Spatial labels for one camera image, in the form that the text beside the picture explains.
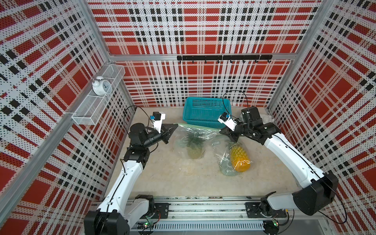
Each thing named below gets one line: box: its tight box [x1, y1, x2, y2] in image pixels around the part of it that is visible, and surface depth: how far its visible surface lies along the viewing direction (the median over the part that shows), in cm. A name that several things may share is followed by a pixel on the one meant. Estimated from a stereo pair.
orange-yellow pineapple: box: [230, 144, 252, 173], surface depth 84 cm
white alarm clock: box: [92, 75, 113, 97], surface depth 72 cm
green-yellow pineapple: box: [183, 133, 206, 160], surface depth 79 cm
